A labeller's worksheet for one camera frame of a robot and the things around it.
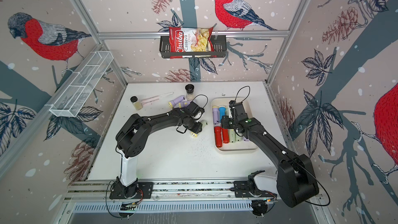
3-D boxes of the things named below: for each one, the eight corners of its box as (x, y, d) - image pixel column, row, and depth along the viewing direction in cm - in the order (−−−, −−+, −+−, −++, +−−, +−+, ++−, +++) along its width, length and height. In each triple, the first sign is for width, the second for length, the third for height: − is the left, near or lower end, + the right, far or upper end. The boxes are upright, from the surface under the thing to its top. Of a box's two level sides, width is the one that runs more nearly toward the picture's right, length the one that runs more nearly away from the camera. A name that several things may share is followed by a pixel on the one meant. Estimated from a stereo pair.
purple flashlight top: (171, 108, 108) (170, 105, 105) (168, 105, 109) (167, 102, 107) (184, 99, 113) (184, 96, 110) (182, 97, 114) (181, 94, 112)
